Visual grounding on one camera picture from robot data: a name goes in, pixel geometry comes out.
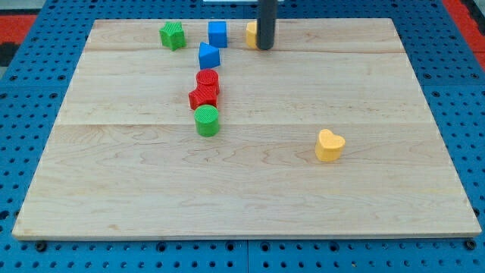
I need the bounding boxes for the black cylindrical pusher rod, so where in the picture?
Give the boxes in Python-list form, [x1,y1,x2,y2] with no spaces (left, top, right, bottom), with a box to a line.
[256,0,277,50]

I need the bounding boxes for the yellow heart block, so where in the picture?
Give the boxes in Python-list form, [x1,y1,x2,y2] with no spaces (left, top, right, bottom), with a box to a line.
[314,129,346,162]

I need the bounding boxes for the wooden board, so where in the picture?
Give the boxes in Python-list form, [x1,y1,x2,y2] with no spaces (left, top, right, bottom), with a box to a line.
[12,18,481,241]

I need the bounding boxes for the yellow block behind rod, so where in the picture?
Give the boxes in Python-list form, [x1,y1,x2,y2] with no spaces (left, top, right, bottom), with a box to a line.
[246,21,258,49]

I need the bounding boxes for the blue cube block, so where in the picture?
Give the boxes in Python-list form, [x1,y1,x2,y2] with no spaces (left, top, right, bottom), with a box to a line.
[208,21,227,48]

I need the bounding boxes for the blue triangle block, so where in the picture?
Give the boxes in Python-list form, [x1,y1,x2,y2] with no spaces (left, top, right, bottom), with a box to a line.
[198,42,221,70]

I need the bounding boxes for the red cylinder block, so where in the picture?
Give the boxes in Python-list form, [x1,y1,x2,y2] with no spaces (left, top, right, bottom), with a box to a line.
[196,68,220,95]

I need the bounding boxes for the green star block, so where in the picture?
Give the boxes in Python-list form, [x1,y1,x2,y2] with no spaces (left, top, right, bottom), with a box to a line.
[159,21,186,51]

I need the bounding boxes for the red star block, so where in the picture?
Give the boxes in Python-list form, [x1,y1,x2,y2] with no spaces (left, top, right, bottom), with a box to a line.
[188,86,217,110]

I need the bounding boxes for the green cylinder block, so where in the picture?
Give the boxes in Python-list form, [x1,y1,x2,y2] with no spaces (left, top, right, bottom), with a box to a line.
[194,105,220,137]

